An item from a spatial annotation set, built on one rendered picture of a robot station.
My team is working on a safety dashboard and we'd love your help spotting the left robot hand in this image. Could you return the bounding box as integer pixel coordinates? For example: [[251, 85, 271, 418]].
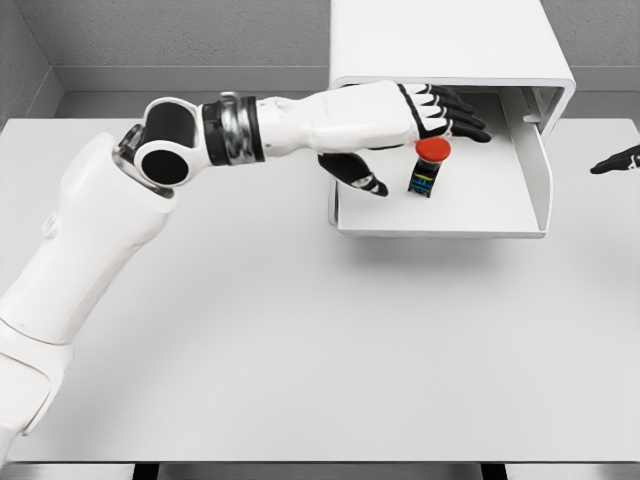
[[316, 80, 493, 198]]

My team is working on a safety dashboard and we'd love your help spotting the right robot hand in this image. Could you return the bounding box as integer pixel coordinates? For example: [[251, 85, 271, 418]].
[[589, 143, 640, 176]]

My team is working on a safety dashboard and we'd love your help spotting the red button load switch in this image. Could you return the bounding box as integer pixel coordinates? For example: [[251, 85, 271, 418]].
[[407, 137, 452, 199]]

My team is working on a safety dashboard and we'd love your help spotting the white cabinet drawer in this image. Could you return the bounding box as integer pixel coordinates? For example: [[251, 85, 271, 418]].
[[327, 85, 555, 241]]

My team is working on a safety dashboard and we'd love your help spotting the white tabletop storage cabinet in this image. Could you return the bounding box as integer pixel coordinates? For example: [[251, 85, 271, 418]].
[[327, 0, 577, 227]]

